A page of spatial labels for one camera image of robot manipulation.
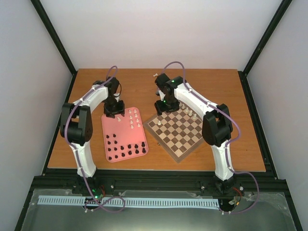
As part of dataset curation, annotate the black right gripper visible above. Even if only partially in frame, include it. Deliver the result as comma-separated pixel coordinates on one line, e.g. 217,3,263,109
154,96,179,116

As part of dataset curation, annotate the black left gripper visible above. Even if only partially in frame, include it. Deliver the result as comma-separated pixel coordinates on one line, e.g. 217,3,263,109
103,97,125,118

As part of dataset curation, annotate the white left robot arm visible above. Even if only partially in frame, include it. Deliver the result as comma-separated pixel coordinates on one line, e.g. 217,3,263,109
60,77,125,194

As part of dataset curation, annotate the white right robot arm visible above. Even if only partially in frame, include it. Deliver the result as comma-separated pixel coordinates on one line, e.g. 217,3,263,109
154,73,234,181

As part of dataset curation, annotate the wooden chess board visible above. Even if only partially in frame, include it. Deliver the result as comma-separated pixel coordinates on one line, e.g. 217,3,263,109
143,103,205,163

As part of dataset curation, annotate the pink plastic tray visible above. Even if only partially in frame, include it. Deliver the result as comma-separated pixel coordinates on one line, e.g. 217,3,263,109
101,107,149,163

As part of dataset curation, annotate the light blue cable duct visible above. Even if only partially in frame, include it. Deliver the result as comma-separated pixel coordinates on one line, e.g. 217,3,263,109
37,195,219,209

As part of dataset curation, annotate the black aluminium frame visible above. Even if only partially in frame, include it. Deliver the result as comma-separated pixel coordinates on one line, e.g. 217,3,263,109
15,0,303,231

